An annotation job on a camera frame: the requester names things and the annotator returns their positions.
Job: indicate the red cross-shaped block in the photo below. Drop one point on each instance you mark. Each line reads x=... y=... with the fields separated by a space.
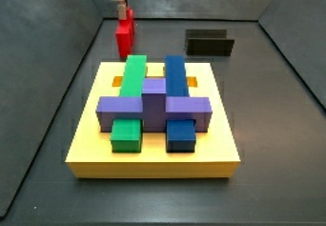
x=125 y=34

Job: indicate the yellow base board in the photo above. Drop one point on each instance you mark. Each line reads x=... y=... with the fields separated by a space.
x=93 y=160

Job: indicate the black block holder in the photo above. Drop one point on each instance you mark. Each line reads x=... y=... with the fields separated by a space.
x=208 y=43

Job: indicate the purple cross-shaped block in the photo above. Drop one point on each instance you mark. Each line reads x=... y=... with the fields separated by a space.
x=154 y=107

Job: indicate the green long block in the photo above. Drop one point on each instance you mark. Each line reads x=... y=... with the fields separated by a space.
x=126 y=135

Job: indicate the blue long block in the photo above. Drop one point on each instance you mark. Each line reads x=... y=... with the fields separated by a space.
x=180 y=129

